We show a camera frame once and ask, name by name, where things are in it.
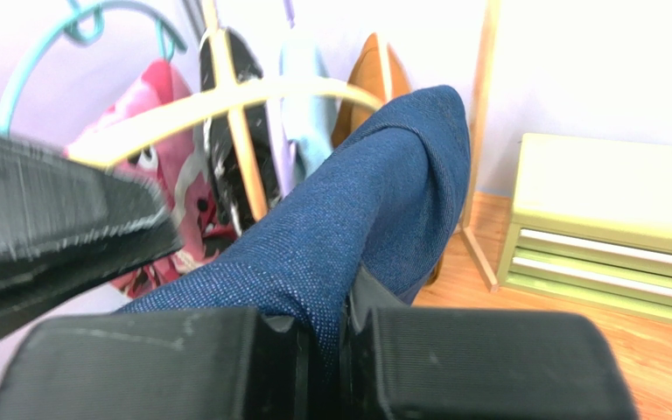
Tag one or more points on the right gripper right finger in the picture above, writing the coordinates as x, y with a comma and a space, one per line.
404, 362

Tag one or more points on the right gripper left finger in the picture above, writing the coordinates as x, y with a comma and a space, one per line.
222, 363

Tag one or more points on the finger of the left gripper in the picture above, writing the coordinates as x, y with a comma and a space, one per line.
66, 228

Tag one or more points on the yellow clothes hanger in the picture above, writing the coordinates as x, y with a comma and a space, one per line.
118, 141

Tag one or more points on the pink camouflage trousers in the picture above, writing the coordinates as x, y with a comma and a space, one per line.
179, 167

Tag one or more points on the dark blue denim trousers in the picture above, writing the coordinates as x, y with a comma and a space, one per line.
385, 202

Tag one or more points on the teal clothes hanger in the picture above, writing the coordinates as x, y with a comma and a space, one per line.
82, 62

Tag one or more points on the black white speckled trousers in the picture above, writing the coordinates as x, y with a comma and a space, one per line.
233, 152

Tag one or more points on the orange clothes hanger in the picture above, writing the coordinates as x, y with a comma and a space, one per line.
226, 78

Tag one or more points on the light blue trousers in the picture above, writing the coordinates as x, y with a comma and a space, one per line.
308, 120

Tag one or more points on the brown trousers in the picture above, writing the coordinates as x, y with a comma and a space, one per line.
377, 71

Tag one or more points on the wooden clothes rack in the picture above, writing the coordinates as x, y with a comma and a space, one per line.
477, 126

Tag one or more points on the green drawer cabinet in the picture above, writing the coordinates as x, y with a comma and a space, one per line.
591, 221

